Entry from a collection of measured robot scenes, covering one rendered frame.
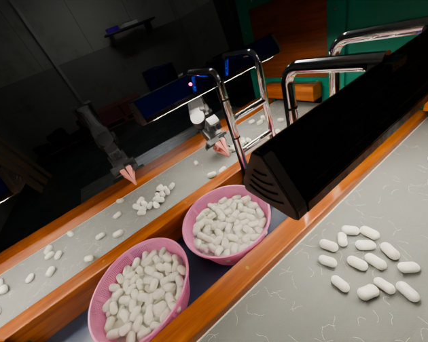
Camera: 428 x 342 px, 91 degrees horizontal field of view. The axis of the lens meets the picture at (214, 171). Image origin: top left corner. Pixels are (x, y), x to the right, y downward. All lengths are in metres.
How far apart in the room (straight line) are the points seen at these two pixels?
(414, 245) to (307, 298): 0.24
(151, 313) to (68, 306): 0.29
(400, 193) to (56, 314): 0.97
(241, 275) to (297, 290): 0.12
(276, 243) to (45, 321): 0.66
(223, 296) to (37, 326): 0.53
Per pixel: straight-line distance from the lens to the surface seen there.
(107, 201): 1.04
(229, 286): 0.52
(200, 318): 0.52
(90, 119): 1.10
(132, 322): 0.64
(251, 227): 0.62
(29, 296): 0.95
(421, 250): 0.60
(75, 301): 0.81
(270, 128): 0.79
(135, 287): 0.67
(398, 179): 0.74
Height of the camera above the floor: 1.22
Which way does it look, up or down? 33 degrees down
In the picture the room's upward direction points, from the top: 22 degrees counter-clockwise
